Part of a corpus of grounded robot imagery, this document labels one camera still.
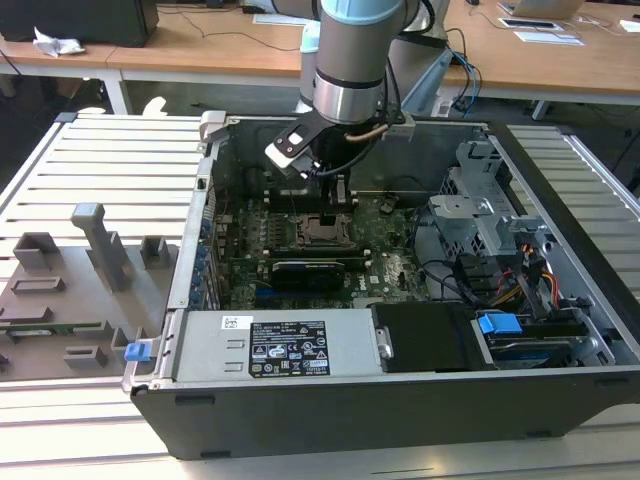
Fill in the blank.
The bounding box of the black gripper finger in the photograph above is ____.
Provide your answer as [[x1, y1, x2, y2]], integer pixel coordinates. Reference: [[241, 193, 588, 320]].
[[322, 172, 359, 207]]

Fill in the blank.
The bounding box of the small square CPU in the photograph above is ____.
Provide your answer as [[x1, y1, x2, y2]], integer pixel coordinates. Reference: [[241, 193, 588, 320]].
[[305, 220, 346, 245]]

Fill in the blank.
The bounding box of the metal socket cover frame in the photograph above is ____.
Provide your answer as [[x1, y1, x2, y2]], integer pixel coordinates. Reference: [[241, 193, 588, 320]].
[[297, 212, 355, 250]]

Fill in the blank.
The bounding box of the black RAM slot bank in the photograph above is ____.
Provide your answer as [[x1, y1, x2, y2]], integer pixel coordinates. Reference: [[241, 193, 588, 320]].
[[267, 188, 359, 214], [267, 243, 374, 264]]

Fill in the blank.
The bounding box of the black graphics card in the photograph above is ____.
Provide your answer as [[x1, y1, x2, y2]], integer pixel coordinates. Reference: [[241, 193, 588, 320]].
[[269, 258, 347, 292]]

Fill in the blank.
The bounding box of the green motherboard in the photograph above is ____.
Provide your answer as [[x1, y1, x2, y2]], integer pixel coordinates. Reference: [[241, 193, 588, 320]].
[[212, 192, 432, 311]]

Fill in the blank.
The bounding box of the pale blue teach pendant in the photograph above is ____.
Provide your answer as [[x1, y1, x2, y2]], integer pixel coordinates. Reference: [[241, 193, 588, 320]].
[[401, 49, 454, 117]]

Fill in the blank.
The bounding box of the metal drive cage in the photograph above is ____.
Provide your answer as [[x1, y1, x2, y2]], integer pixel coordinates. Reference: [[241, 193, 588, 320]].
[[427, 139, 551, 257]]

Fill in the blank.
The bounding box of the wooden desk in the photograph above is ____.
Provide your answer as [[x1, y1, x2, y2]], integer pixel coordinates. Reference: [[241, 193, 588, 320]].
[[439, 0, 640, 122], [0, 0, 321, 117]]

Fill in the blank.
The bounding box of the black plastic shroud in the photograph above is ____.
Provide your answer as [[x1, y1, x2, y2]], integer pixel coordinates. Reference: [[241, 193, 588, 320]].
[[370, 301, 482, 375]]

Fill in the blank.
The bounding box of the silver power supply unit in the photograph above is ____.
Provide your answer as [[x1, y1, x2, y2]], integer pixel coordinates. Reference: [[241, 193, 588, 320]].
[[169, 309, 387, 382]]

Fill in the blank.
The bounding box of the hard disk in blue carrier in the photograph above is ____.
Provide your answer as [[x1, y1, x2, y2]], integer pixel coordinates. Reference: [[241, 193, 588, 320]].
[[472, 310, 581, 370]]

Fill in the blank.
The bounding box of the black open PC case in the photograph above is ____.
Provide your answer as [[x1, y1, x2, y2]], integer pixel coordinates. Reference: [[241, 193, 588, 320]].
[[130, 110, 640, 460]]

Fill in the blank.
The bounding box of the silver laptop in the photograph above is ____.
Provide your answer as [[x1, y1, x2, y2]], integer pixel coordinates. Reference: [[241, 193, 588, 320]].
[[498, 0, 587, 19]]

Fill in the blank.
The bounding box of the blue plastic latch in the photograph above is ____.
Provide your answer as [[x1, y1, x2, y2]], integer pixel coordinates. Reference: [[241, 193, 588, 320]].
[[124, 341, 152, 365]]

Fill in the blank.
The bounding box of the black box on desk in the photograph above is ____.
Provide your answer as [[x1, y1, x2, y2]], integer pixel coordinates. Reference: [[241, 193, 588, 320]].
[[0, 0, 161, 49]]

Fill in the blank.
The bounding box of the crumpled white paper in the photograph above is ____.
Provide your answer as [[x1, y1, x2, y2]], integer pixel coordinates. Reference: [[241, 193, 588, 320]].
[[31, 26, 87, 58]]

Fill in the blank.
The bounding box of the grey parts rack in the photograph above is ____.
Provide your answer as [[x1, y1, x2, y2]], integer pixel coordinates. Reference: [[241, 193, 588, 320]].
[[0, 201, 182, 382]]

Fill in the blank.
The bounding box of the green RAM stick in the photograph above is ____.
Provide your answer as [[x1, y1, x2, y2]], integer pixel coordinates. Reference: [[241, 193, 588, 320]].
[[0, 321, 105, 335]]

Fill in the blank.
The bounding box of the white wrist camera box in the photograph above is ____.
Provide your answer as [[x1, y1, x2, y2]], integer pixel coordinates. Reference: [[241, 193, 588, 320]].
[[264, 115, 326, 180]]

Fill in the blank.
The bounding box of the grey case release handle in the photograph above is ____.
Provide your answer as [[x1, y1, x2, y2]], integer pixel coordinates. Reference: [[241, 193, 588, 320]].
[[198, 110, 232, 147]]

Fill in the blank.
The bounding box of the blue cable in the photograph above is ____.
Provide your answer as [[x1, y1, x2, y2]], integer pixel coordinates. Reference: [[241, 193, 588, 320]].
[[451, 48, 484, 114]]

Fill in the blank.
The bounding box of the yellow red wire bundle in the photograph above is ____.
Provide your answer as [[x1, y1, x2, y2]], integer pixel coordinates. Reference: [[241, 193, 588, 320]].
[[492, 242, 562, 309]]

